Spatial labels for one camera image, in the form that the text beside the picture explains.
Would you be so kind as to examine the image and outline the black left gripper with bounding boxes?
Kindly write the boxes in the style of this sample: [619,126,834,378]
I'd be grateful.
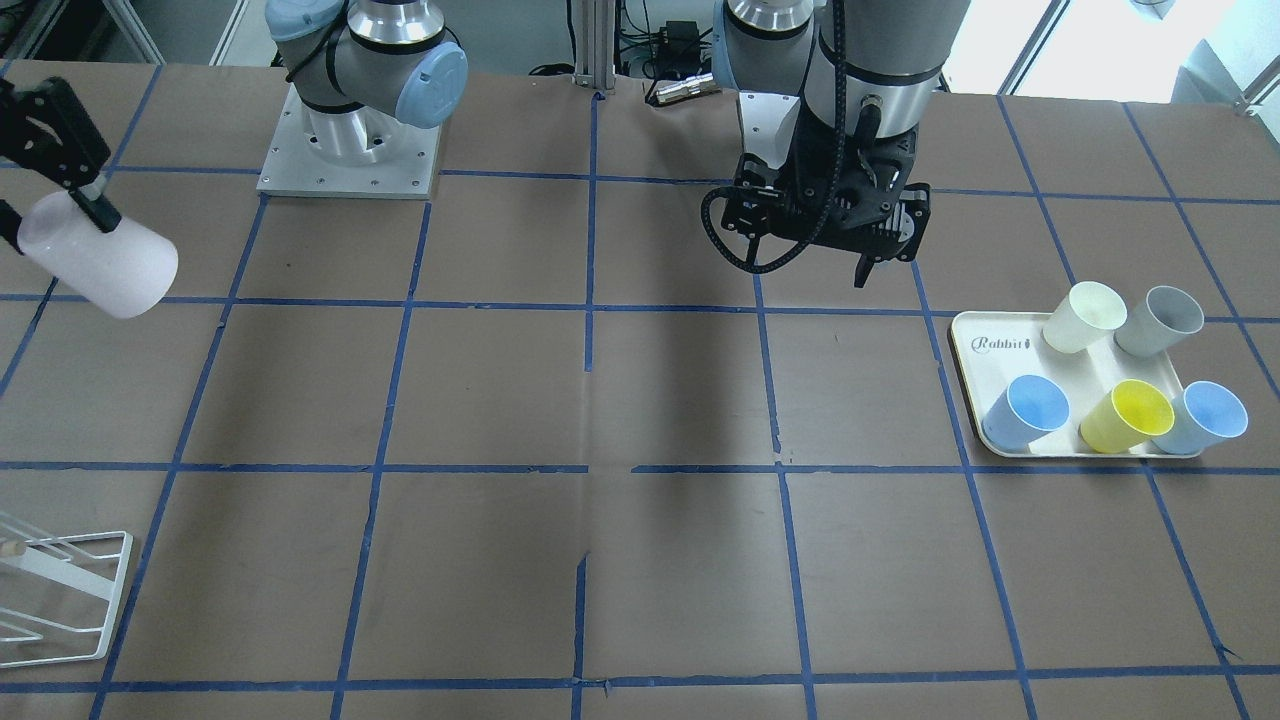
[722,129,931,290]

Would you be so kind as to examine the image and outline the pink plastic cup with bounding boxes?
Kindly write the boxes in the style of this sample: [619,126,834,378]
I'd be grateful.
[17,192,179,319]

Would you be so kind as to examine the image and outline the blue plastic cup near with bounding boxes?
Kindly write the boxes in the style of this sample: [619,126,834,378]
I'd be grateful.
[980,374,1071,451]

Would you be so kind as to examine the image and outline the cream plastic cup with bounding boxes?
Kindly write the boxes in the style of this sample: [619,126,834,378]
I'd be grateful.
[1041,281,1128,354]

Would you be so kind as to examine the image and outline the grey plastic cup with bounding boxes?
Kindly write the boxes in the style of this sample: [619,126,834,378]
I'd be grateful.
[1114,284,1204,357]

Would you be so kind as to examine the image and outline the yellow plastic cup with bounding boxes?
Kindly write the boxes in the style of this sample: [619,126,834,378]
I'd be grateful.
[1079,379,1175,454]

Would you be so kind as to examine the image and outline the light blue plastic cup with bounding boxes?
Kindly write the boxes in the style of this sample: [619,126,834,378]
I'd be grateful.
[1153,380,1251,456]

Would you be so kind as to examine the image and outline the cream rectangular tray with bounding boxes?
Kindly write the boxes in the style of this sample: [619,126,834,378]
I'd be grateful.
[950,311,1183,460]

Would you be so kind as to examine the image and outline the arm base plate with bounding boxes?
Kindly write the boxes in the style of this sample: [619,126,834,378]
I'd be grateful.
[256,88,442,201]
[739,92,801,170]

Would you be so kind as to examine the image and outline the white wire rack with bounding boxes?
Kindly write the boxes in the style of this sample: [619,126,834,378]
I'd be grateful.
[1,512,134,670]

